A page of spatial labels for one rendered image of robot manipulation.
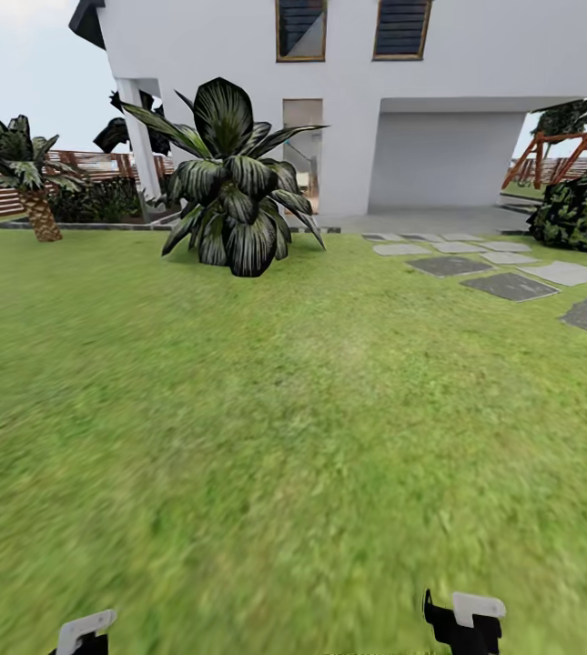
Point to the fixed window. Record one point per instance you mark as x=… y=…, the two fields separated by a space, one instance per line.
x=303 y=150

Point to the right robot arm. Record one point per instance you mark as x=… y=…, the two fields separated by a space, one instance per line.
x=472 y=627

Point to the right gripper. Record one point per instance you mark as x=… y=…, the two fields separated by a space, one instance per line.
x=484 y=636

